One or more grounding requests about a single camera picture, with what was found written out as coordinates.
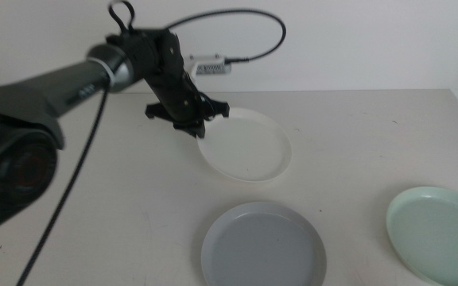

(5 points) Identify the white shallow bowl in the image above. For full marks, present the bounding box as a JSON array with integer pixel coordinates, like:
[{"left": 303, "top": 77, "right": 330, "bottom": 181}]
[{"left": 196, "top": 106, "right": 293, "bottom": 184}]

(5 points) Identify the grey shallow bowl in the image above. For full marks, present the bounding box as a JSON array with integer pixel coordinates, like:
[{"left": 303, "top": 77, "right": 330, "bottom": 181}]
[{"left": 200, "top": 201, "right": 328, "bottom": 286}]

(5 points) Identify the pale green shallow bowl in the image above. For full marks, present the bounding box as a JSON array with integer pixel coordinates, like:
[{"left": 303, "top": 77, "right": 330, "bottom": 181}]
[{"left": 385, "top": 186, "right": 458, "bottom": 286}]

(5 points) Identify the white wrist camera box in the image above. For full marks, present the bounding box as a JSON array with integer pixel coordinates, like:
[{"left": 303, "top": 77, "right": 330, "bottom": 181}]
[{"left": 184, "top": 53, "right": 233, "bottom": 77}]

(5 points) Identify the short black looped cable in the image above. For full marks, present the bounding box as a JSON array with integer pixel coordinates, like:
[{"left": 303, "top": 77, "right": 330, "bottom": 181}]
[{"left": 107, "top": 0, "right": 137, "bottom": 35}]

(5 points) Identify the black braided cable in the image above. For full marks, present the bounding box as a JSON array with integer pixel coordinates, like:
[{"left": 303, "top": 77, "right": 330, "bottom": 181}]
[{"left": 15, "top": 85, "right": 110, "bottom": 286}]

